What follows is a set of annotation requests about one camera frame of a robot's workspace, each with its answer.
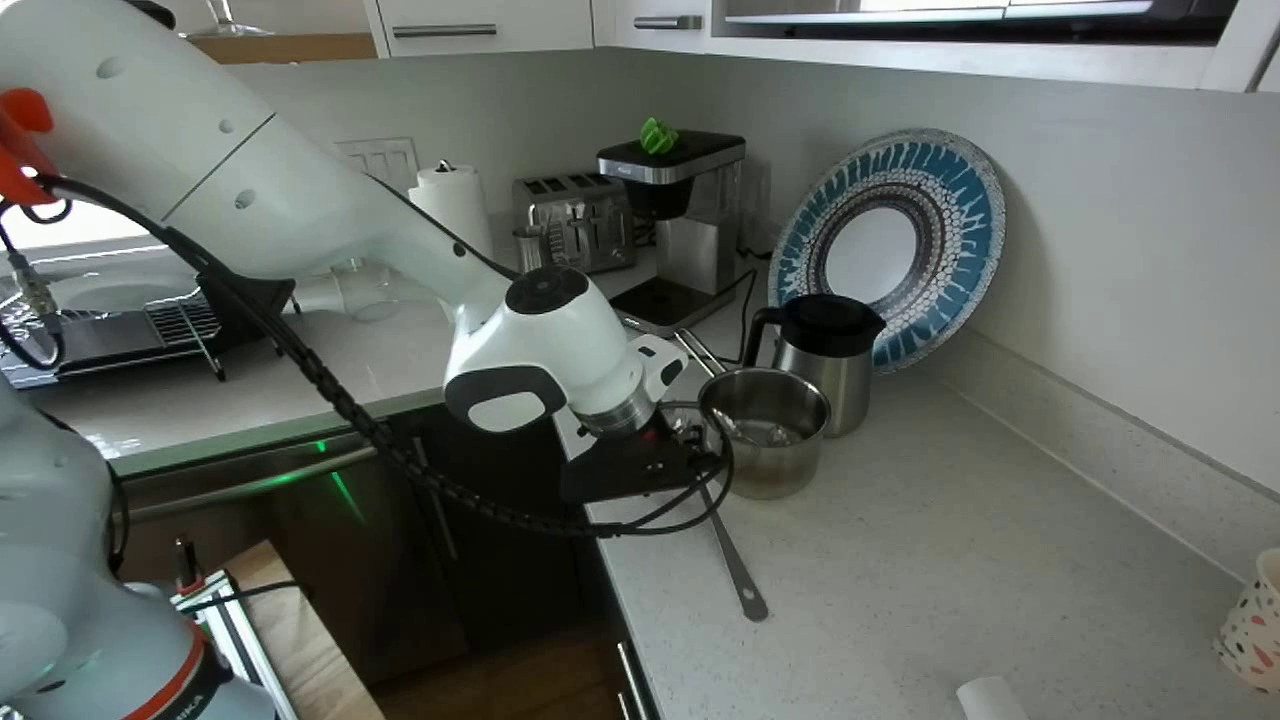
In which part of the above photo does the dark dishwasher with green light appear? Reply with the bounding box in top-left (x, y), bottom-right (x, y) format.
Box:
top-left (111, 431), bottom-right (471, 695)

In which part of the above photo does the steel and black coffee maker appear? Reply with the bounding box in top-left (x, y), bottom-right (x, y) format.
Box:
top-left (593, 128), bottom-right (757, 332)

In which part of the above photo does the orange cable clamp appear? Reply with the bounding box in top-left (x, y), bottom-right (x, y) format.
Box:
top-left (0, 83), bottom-right (67, 225)

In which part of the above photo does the white wall outlet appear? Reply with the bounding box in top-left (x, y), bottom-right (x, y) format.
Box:
top-left (336, 131), bottom-right (424, 192)

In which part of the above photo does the patterned paper cup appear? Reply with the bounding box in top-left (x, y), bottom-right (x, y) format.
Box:
top-left (1213, 549), bottom-right (1280, 702)

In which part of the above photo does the blue patterned decorative plate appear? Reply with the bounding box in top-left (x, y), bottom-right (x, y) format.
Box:
top-left (768, 128), bottom-right (1012, 377)

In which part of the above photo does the small green object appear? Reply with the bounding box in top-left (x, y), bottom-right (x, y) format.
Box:
top-left (635, 114), bottom-right (683, 161)

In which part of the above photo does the dark lower cabinet door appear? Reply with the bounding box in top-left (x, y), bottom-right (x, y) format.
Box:
top-left (383, 406), bottom-right (606, 662)

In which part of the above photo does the steel carafe with black lid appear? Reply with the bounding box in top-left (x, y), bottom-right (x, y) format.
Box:
top-left (738, 291), bottom-right (887, 439)

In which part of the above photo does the steel saucepan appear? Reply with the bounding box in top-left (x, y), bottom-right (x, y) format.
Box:
top-left (671, 329), bottom-right (836, 506)

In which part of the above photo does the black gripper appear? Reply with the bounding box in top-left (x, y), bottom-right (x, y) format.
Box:
top-left (557, 414), bottom-right (735, 508)

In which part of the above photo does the steel toaster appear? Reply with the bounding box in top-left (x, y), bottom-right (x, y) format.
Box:
top-left (508, 168), bottom-right (641, 281)

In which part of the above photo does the steel pasta server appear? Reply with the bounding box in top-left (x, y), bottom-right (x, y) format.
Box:
top-left (671, 414), bottom-right (773, 630)

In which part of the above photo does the white cup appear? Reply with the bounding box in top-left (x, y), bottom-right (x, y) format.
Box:
top-left (404, 161), bottom-right (498, 266)

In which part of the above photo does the wire dish rack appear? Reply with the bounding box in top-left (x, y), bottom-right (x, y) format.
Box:
top-left (0, 236), bottom-right (270, 391)

